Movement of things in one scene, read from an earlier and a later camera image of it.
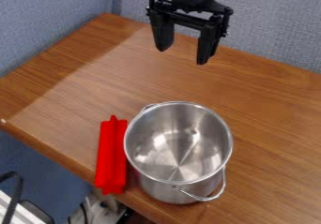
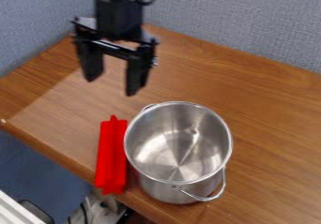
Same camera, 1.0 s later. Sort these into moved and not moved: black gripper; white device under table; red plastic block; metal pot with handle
Moved: black gripper
Not moved: red plastic block; white device under table; metal pot with handle
